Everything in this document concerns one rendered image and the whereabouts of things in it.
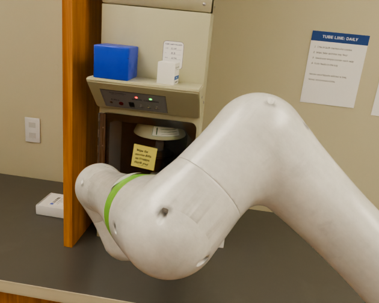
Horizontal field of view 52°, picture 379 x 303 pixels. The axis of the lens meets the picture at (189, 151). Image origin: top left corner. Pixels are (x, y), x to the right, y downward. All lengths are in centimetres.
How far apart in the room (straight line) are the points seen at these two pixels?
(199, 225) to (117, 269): 86
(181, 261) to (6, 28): 156
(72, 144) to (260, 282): 72
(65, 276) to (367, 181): 123
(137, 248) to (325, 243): 24
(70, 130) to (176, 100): 33
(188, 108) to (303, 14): 67
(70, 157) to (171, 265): 85
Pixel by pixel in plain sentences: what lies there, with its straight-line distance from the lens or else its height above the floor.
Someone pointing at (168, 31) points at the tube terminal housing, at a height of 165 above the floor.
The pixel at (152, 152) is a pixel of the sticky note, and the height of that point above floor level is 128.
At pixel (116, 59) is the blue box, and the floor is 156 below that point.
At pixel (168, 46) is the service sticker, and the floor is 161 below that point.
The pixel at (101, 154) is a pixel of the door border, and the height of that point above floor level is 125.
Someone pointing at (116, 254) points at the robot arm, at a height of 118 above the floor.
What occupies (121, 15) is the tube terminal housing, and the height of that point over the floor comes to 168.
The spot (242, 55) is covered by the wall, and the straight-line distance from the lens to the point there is 160.
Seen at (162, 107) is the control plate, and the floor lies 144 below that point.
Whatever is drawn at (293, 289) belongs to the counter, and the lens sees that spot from 130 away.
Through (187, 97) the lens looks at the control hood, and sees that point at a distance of 109.
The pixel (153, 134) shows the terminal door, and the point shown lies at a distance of 122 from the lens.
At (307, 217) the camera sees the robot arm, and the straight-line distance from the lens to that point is 51.
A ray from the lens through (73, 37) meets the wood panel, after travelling 118.
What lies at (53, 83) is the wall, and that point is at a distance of 180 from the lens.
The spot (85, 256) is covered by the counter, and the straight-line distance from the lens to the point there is 134.
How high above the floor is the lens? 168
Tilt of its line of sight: 18 degrees down
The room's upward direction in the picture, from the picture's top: 6 degrees clockwise
